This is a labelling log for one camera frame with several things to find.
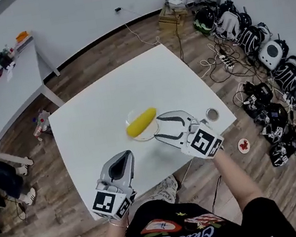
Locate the black and green backpack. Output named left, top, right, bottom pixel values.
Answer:
left=191, top=6, right=219, bottom=38

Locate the white paper sheet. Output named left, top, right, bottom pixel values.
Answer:
left=3, top=62, right=19, bottom=83

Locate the thin wrist bracelet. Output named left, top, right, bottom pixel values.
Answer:
left=108, top=216, right=128, bottom=231

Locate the long grey side table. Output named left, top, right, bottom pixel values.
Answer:
left=0, top=27, right=75, bottom=169

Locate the person's right forearm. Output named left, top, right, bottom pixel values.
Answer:
left=211, top=142, right=268, bottom=215

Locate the white wall cable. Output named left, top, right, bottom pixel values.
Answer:
left=118, top=2, right=162, bottom=53

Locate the tangle of floor cables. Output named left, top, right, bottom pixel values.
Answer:
left=196, top=34, right=268, bottom=111

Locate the white round device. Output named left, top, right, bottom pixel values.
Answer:
left=256, top=38, right=292, bottom=72

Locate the white router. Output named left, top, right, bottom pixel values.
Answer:
left=165, top=0, right=185, bottom=10

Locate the round metal tin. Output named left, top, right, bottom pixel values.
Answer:
left=205, top=106, right=220, bottom=122

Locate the small plate with red food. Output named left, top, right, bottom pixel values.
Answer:
left=236, top=137, right=252, bottom=155

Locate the white tray box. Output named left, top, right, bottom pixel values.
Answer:
left=12, top=35, right=35, bottom=53

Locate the white and grey backpack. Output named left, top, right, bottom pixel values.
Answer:
left=213, top=8, right=245, bottom=42

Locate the person's left forearm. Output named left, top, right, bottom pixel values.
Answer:
left=94, top=215, right=132, bottom=237

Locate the clear plastic bag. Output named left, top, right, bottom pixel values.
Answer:
left=29, top=108, right=55, bottom=139

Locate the row of black backpacks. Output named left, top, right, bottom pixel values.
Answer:
left=225, top=0, right=296, bottom=205

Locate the person's patterned trouser leg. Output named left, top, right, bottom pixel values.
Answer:
left=146, top=174, right=182, bottom=207

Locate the orange object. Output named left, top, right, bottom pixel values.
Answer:
left=14, top=30, right=30, bottom=43

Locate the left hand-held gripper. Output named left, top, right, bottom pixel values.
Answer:
left=83, top=149, right=145, bottom=225

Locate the yellow corn cob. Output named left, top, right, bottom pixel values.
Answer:
left=123, top=106, right=161, bottom=139

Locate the pile of black hand-held grippers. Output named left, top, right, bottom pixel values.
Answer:
left=238, top=74, right=296, bottom=173

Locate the white power strip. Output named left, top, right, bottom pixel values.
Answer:
left=218, top=52, right=235, bottom=73

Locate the dark green bag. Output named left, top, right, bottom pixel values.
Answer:
left=0, top=49, right=14, bottom=69

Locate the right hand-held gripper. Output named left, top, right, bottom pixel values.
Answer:
left=150, top=103, right=227, bottom=168

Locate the person's black printed shirt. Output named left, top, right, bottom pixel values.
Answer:
left=75, top=177, right=296, bottom=237

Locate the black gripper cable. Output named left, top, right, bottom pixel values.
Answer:
left=206, top=174, right=228, bottom=215

